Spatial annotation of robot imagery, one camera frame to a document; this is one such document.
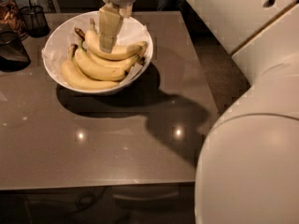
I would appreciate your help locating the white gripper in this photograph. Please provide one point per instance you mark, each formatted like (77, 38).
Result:
(109, 22)

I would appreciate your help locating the yellow banana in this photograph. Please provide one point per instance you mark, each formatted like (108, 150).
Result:
(125, 64)
(94, 70)
(119, 52)
(75, 77)

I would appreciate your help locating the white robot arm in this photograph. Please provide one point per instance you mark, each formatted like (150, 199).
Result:
(248, 168)

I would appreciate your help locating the white bowl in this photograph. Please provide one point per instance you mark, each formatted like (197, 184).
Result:
(59, 38)

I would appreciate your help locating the black mesh cup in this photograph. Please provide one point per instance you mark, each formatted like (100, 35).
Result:
(34, 19)

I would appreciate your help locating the jar with brown contents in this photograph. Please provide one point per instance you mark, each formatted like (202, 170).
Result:
(10, 16)

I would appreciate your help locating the dark round container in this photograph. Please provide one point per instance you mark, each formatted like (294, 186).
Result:
(13, 55)

